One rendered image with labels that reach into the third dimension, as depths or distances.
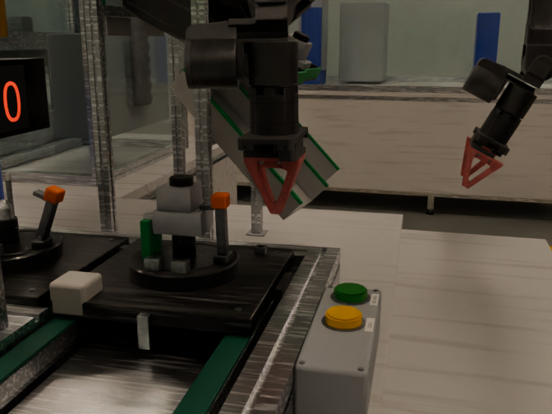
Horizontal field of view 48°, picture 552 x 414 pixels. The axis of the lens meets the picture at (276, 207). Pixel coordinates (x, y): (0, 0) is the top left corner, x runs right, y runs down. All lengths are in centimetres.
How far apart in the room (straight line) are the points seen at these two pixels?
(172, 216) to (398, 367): 34
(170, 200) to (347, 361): 30
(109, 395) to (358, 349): 25
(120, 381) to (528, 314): 62
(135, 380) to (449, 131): 416
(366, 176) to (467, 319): 386
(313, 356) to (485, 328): 39
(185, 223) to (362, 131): 401
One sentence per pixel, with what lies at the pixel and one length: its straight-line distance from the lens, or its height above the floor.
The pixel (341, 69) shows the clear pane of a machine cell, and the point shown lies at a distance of 475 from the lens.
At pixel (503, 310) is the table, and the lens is 103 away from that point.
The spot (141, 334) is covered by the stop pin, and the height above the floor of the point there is 94.
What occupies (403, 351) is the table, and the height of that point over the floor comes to 86.
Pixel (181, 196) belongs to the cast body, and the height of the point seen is 108.
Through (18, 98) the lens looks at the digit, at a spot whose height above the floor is 120.
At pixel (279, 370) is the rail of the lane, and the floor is 96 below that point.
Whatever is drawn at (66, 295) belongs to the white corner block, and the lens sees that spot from 76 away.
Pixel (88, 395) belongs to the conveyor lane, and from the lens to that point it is 68.
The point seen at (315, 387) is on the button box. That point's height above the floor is 94.
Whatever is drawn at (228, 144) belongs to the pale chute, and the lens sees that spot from 99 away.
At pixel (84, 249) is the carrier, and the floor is 97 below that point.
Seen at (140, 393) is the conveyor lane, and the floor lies 92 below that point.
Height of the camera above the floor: 126
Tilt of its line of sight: 15 degrees down
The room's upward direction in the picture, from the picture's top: straight up
